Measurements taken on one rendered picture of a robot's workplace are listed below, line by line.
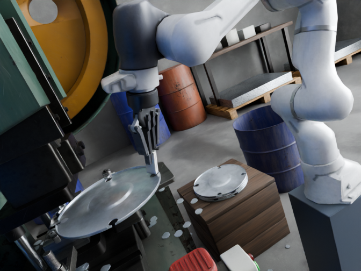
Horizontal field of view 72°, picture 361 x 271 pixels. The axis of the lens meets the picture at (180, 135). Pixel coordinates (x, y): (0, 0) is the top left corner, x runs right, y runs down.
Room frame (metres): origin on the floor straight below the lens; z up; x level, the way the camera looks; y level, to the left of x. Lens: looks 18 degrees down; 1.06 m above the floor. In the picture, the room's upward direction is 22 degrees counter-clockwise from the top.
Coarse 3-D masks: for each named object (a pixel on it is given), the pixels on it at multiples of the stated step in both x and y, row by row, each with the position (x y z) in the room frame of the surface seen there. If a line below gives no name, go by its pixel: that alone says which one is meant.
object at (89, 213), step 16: (112, 176) 0.74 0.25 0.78; (128, 176) 0.69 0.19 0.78; (144, 176) 0.64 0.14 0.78; (160, 176) 0.59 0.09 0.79; (96, 192) 0.67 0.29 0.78; (112, 192) 0.61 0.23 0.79; (128, 192) 0.58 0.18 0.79; (144, 192) 0.55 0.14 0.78; (64, 208) 0.63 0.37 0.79; (80, 208) 0.61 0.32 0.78; (96, 208) 0.56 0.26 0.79; (112, 208) 0.54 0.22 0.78; (128, 208) 0.51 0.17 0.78; (64, 224) 0.55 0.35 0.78; (80, 224) 0.52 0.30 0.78; (96, 224) 0.50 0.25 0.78
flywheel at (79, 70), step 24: (24, 0) 0.96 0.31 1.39; (72, 0) 0.99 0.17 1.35; (96, 0) 0.97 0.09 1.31; (48, 24) 0.97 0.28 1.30; (72, 24) 0.98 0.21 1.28; (96, 24) 0.97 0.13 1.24; (48, 48) 0.96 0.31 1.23; (72, 48) 0.98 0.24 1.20; (96, 48) 0.96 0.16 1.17; (72, 72) 0.97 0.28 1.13; (96, 72) 0.95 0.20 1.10; (72, 96) 0.93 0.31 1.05
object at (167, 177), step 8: (160, 168) 0.66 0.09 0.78; (168, 168) 0.64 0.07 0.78; (152, 176) 0.63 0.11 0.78; (168, 176) 0.59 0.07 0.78; (160, 184) 0.56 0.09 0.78; (168, 184) 0.57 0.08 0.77; (136, 216) 0.56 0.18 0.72; (144, 216) 0.63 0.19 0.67; (112, 224) 0.55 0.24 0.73; (120, 224) 0.55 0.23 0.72; (128, 224) 0.56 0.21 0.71; (136, 224) 0.56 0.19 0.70; (144, 224) 0.57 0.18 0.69; (144, 232) 0.56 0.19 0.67
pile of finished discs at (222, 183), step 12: (216, 168) 1.29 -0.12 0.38; (228, 168) 1.24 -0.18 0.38; (240, 168) 1.19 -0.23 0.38; (204, 180) 1.22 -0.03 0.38; (216, 180) 1.16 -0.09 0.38; (228, 180) 1.11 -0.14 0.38; (240, 180) 1.08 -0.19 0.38; (204, 192) 1.10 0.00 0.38; (216, 192) 1.06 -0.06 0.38; (228, 192) 1.02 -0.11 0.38
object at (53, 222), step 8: (56, 216) 0.62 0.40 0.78; (56, 224) 0.58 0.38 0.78; (48, 232) 0.55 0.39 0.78; (56, 232) 0.54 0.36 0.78; (48, 240) 0.51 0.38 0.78; (64, 240) 0.50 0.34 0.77; (72, 240) 0.51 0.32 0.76; (80, 240) 0.51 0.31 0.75; (88, 240) 0.51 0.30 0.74; (48, 248) 0.49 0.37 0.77; (56, 248) 0.50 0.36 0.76; (64, 248) 0.50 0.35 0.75
